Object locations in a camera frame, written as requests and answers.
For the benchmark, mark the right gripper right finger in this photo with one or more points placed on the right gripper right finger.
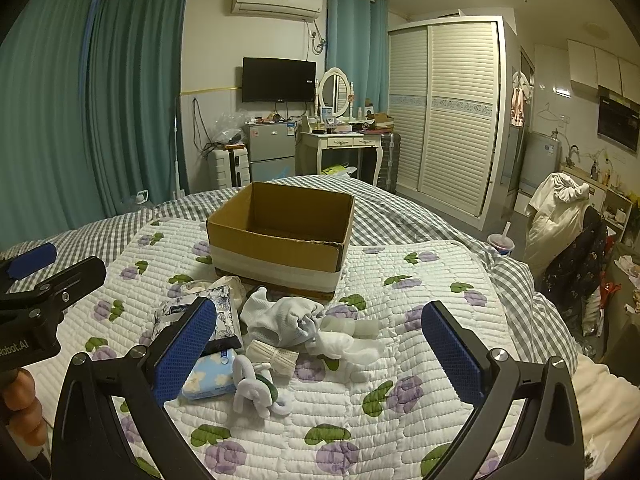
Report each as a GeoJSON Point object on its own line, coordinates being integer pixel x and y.
{"type": "Point", "coordinates": [547, 441]}

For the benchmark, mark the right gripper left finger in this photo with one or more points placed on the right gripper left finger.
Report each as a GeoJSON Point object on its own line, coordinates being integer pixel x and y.
{"type": "Point", "coordinates": [88, 439]}

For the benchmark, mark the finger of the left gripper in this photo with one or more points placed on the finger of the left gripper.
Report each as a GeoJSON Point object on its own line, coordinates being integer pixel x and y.
{"type": "Point", "coordinates": [30, 262]}
{"type": "Point", "coordinates": [59, 291]}

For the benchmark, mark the blue cloud tissue pack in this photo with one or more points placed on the blue cloud tissue pack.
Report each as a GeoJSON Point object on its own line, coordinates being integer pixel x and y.
{"type": "Point", "coordinates": [211, 376]}

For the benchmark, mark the floral tissue pack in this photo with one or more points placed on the floral tissue pack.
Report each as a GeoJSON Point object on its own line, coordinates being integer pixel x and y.
{"type": "Point", "coordinates": [227, 332]}

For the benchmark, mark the white ribbed sock roll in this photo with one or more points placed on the white ribbed sock roll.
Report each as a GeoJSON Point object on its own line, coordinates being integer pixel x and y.
{"type": "Point", "coordinates": [281, 361]}

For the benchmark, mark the white grey sock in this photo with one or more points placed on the white grey sock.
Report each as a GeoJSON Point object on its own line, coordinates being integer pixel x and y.
{"type": "Point", "coordinates": [344, 339]}

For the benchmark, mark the person's left hand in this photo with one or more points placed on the person's left hand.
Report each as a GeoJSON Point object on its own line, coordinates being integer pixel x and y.
{"type": "Point", "coordinates": [26, 419]}

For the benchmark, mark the teal curtain left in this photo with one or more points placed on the teal curtain left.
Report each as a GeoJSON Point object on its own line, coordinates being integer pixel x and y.
{"type": "Point", "coordinates": [89, 94]}

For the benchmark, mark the floral quilted white mat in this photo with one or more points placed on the floral quilted white mat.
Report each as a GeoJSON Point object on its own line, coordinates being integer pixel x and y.
{"type": "Point", "coordinates": [387, 420]}

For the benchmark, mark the black chair with clothes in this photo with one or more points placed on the black chair with clothes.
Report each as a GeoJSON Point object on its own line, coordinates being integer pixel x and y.
{"type": "Point", "coordinates": [575, 273]}

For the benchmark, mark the white suitcase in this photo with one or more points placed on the white suitcase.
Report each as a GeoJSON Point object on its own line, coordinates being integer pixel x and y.
{"type": "Point", "coordinates": [228, 167]}

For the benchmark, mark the drink cup with straw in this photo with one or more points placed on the drink cup with straw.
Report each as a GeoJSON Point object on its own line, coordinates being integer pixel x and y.
{"type": "Point", "coordinates": [501, 241]}

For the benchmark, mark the white jacket on chair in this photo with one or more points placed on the white jacket on chair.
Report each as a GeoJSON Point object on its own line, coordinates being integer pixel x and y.
{"type": "Point", "coordinates": [556, 215]}

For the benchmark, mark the open cardboard box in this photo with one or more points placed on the open cardboard box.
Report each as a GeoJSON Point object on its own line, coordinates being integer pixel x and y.
{"type": "Point", "coordinates": [283, 236]}

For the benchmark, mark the small grey refrigerator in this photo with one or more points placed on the small grey refrigerator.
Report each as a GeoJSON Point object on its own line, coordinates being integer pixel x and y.
{"type": "Point", "coordinates": [271, 151]}

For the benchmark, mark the grey checked bed sheet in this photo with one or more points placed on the grey checked bed sheet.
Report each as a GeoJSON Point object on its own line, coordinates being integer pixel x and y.
{"type": "Point", "coordinates": [381, 218]}

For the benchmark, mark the white dressing table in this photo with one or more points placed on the white dressing table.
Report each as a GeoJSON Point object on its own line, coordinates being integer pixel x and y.
{"type": "Point", "coordinates": [314, 145]}

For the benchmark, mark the grey washing machine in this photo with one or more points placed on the grey washing machine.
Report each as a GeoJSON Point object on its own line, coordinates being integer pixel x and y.
{"type": "Point", "coordinates": [542, 156]}

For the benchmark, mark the oval vanity mirror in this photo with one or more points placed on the oval vanity mirror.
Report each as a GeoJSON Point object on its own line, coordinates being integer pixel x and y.
{"type": "Point", "coordinates": [333, 93]}

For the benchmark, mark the black range hood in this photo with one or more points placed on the black range hood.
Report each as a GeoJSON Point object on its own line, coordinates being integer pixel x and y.
{"type": "Point", "coordinates": [618, 122]}

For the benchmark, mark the dark suitcase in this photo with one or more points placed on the dark suitcase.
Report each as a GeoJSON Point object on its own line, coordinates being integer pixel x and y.
{"type": "Point", "coordinates": [388, 174]}

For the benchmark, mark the hanging pink clothes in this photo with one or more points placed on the hanging pink clothes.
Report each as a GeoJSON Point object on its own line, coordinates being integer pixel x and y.
{"type": "Point", "coordinates": [521, 94]}

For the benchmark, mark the white slatted wardrobe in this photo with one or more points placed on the white slatted wardrobe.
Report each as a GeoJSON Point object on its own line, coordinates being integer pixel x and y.
{"type": "Point", "coordinates": [449, 93]}

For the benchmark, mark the teal curtain by wardrobe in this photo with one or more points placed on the teal curtain by wardrobe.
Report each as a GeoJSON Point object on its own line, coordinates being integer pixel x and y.
{"type": "Point", "coordinates": [357, 44]}

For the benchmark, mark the black wall television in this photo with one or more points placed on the black wall television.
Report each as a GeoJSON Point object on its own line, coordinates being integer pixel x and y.
{"type": "Point", "coordinates": [278, 80]}

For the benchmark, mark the wall air conditioner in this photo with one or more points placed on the wall air conditioner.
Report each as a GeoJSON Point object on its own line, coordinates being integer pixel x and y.
{"type": "Point", "coordinates": [307, 10]}

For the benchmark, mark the white kitchen wall cabinets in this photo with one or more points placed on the white kitchen wall cabinets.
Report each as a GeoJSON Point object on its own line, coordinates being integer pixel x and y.
{"type": "Point", "coordinates": [593, 69]}

